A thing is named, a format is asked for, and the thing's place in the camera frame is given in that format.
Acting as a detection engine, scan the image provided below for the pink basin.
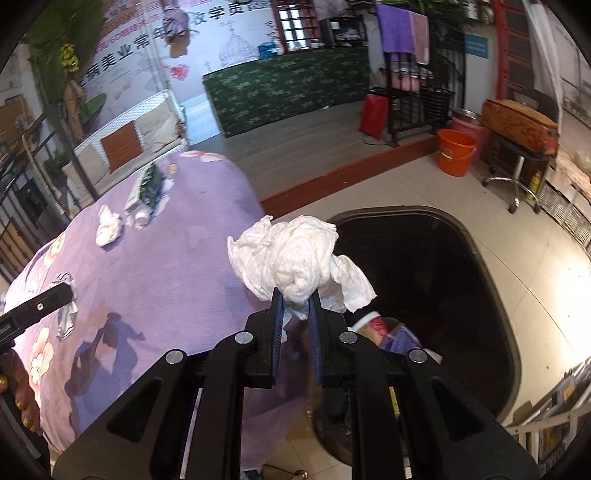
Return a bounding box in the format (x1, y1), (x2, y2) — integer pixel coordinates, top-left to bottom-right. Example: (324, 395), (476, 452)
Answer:
(450, 107), (491, 149)

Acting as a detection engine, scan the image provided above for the row of white crates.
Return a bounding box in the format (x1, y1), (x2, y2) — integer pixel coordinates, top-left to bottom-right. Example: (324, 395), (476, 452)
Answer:
(538, 180), (591, 256)

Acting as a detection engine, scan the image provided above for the black trash bin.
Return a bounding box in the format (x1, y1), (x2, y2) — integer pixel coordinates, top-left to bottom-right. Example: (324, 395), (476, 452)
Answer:
(307, 205), (525, 468)

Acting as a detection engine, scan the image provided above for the brown patterned case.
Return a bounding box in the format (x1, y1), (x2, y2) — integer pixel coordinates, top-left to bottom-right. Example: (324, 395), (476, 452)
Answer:
(481, 98), (560, 156)

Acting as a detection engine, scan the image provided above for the metal leg stool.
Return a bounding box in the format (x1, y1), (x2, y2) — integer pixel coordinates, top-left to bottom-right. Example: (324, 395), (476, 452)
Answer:
(482, 134), (553, 214)

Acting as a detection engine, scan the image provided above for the white wicker swing sofa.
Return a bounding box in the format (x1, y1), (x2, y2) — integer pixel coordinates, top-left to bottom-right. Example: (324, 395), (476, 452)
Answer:
(62, 90), (190, 195)

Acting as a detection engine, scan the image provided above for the red door frame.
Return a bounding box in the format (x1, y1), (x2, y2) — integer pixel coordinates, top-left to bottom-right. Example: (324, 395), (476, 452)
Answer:
(492, 0), (539, 110)

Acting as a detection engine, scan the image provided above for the printed clear wrapper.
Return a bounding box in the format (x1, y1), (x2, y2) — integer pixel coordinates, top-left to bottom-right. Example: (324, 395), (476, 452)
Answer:
(54, 272), (80, 341)

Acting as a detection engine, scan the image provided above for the small yellow bottle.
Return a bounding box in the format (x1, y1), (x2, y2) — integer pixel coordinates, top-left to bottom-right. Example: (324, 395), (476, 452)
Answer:
(526, 170), (544, 202)

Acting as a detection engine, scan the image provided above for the purple towel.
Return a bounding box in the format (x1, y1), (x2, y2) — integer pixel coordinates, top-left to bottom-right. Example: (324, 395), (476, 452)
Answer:
(376, 4), (417, 55)

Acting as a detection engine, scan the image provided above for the small crumpled white tissue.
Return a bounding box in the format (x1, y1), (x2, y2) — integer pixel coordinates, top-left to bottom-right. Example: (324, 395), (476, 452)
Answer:
(95, 204), (125, 247)

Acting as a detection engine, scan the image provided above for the large white tissue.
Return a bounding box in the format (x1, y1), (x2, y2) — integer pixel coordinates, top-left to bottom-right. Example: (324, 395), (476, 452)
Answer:
(226, 215), (378, 322)

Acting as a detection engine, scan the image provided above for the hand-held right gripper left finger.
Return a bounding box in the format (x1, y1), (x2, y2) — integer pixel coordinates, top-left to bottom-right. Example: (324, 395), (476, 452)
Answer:
(53, 286), (284, 480)

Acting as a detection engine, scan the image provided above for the small white bottle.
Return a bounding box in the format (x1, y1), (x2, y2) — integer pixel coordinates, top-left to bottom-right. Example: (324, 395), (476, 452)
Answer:
(126, 203), (153, 230)

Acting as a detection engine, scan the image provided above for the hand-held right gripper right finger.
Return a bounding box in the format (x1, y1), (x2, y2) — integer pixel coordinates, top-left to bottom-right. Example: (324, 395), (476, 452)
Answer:
(308, 292), (540, 480)

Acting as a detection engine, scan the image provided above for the red paper cup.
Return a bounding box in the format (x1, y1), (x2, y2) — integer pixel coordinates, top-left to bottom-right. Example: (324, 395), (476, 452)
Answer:
(353, 311), (393, 347)

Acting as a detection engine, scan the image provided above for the white tissue pack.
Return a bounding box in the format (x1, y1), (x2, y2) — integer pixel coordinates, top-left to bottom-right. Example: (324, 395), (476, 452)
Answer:
(124, 162), (166, 216)

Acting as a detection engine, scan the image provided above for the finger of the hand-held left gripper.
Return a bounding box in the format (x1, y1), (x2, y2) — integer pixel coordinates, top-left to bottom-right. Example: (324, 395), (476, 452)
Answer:
(0, 281), (77, 345)

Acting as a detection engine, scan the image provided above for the black framed box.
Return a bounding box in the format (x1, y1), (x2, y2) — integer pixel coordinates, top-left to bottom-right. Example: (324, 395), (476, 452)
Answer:
(325, 16), (368, 47)

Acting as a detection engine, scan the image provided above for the white cushion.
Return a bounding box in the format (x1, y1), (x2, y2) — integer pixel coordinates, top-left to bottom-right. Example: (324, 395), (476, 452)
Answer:
(141, 104), (181, 149)

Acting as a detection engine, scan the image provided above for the white curtain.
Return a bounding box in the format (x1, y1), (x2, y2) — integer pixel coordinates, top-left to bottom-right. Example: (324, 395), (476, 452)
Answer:
(526, 0), (565, 108)

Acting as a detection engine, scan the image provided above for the black metal railing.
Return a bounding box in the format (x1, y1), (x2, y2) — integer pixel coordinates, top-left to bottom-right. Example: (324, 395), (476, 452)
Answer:
(0, 104), (100, 283)

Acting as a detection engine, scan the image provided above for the red window frame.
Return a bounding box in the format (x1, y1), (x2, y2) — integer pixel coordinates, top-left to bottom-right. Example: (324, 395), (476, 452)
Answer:
(271, 0), (325, 54)

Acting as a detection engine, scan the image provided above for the pink towel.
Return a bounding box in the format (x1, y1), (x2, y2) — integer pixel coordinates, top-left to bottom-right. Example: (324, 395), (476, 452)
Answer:
(409, 11), (431, 66)

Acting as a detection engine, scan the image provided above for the red bag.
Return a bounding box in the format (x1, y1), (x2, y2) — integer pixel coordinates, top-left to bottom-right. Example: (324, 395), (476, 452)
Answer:
(359, 88), (391, 141)

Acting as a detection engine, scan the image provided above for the green floral covered counter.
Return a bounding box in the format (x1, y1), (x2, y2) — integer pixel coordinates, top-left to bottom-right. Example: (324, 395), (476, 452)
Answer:
(203, 46), (373, 138)

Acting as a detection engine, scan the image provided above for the black metal rack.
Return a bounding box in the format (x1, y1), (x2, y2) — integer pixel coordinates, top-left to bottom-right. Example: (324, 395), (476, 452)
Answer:
(383, 18), (467, 148)

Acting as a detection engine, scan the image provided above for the person's left hand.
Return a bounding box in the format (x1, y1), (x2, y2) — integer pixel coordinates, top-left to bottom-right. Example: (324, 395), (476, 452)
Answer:
(0, 348), (43, 433)

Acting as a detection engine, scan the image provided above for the green plant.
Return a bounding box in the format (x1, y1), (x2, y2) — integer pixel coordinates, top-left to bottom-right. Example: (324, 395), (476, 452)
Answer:
(23, 0), (108, 140)

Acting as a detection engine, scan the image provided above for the wall poster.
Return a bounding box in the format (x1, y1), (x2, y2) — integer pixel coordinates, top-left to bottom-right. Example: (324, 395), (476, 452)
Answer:
(92, 0), (288, 108)

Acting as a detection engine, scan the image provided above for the orange bucket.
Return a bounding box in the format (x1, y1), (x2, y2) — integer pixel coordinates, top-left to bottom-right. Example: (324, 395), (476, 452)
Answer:
(436, 129), (478, 178)

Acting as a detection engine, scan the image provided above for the purple floral blanket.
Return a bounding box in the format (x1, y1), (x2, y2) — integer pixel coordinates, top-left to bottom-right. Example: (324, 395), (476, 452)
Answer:
(0, 150), (320, 472)

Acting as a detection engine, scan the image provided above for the blue wall sign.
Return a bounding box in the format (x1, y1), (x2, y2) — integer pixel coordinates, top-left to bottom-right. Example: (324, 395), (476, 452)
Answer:
(464, 33), (489, 59)

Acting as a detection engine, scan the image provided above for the orange cushion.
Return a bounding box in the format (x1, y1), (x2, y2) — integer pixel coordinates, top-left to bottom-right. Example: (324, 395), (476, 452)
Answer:
(100, 121), (143, 162)

